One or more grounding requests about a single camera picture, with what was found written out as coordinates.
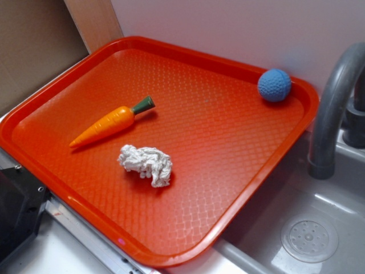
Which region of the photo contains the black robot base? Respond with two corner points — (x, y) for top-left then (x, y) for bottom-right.
(1, 164), (50, 265)

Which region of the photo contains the grey plastic sink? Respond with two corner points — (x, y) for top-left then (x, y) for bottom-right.
(213, 128), (365, 274)

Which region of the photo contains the orange toy carrot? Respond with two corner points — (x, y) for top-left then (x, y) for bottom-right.
(69, 96), (155, 148)

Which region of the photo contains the grey curved faucet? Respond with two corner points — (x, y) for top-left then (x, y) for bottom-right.
(308, 42), (364, 179)

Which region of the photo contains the blue textured ball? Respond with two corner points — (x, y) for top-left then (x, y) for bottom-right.
(257, 68), (291, 102)

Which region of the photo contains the brown cardboard panel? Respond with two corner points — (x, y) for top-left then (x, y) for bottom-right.
(1, 1), (88, 115)

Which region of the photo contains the light wooden board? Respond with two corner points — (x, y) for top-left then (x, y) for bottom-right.
(65, 0), (124, 54)

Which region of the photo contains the dark grey faucet handle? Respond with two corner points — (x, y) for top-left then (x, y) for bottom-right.
(343, 73), (364, 149)

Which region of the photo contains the crumpled white paper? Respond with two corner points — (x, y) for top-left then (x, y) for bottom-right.
(118, 144), (173, 188)

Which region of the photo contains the orange plastic tray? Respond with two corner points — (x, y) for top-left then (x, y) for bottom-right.
(1, 37), (319, 268)

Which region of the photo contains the silver metal rail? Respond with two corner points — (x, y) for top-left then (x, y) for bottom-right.
(45, 197), (159, 274)

